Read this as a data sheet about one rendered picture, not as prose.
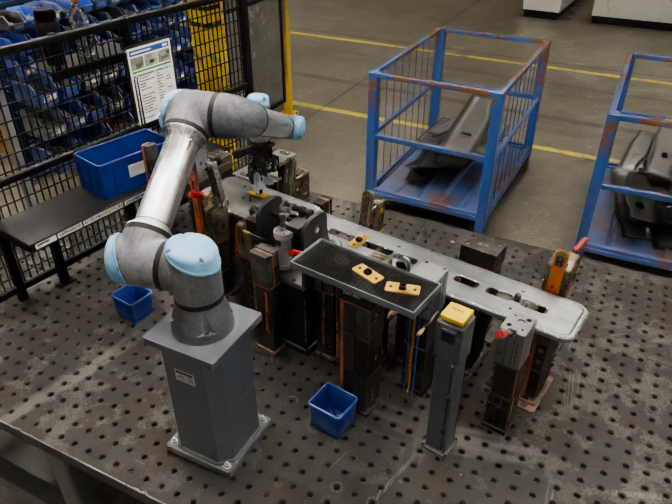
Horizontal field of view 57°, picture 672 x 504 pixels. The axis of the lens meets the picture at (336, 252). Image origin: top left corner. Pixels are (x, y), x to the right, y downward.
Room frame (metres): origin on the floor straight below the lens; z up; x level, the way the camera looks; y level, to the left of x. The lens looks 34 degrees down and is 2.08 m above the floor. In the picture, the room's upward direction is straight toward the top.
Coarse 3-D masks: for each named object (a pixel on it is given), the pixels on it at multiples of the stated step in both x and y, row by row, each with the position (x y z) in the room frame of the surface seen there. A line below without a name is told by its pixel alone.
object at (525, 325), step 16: (512, 320) 1.22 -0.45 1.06; (528, 320) 1.22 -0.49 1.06; (528, 336) 1.18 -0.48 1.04; (496, 352) 1.20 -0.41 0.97; (512, 352) 1.18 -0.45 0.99; (528, 352) 1.22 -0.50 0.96; (496, 368) 1.20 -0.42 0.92; (512, 368) 1.17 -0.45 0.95; (496, 384) 1.19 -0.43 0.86; (512, 384) 1.17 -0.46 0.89; (496, 400) 1.19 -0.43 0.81; (512, 400) 1.18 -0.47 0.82; (496, 416) 1.18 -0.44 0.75; (512, 416) 1.21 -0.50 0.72; (496, 432) 1.17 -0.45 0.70
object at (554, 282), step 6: (558, 252) 1.47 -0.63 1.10; (564, 252) 1.46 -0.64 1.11; (558, 258) 1.46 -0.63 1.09; (564, 258) 1.45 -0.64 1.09; (552, 264) 1.46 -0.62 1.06; (558, 264) 1.45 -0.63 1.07; (564, 264) 1.45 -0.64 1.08; (552, 270) 1.46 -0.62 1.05; (558, 270) 1.45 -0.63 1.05; (564, 270) 1.45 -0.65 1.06; (552, 276) 1.45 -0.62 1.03; (558, 276) 1.44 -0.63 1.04; (552, 282) 1.45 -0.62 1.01; (558, 282) 1.44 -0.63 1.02; (546, 288) 1.45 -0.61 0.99; (552, 288) 1.44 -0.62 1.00; (558, 288) 1.43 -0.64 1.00
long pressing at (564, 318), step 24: (240, 192) 2.02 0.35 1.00; (240, 216) 1.84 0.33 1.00; (336, 240) 1.69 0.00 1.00; (384, 240) 1.69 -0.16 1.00; (456, 264) 1.56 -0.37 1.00; (456, 288) 1.44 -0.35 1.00; (480, 288) 1.44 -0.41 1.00; (504, 288) 1.44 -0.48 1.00; (528, 288) 1.44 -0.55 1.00; (504, 312) 1.33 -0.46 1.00; (528, 312) 1.33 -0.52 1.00; (552, 312) 1.33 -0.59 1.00; (576, 312) 1.33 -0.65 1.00; (552, 336) 1.23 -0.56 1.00
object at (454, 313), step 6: (450, 306) 1.15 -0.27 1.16; (456, 306) 1.15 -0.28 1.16; (462, 306) 1.15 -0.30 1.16; (444, 312) 1.13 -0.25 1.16; (450, 312) 1.13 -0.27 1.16; (456, 312) 1.13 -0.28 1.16; (462, 312) 1.13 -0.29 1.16; (468, 312) 1.13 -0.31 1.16; (444, 318) 1.12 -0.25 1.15; (450, 318) 1.11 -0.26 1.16; (456, 318) 1.11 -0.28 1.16; (462, 318) 1.11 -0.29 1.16; (468, 318) 1.11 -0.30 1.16; (456, 324) 1.10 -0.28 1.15; (462, 324) 1.09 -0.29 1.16
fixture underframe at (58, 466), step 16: (0, 464) 1.43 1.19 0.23; (64, 464) 1.18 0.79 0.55; (0, 480) 1.38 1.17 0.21; (16, 480) 1.36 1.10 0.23; (32, 480) 1.36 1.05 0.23; (64, 480) 1.19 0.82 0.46; (80, 480) 1.20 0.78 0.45; (32, 496) 1.31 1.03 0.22; (48, 496) 1.30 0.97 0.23; (64, 496) 1.20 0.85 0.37; (80, 496) 1.18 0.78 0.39; (96, 496) 1.23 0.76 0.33; (112, 496) 1.30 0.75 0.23; (128, 496) 1.34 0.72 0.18
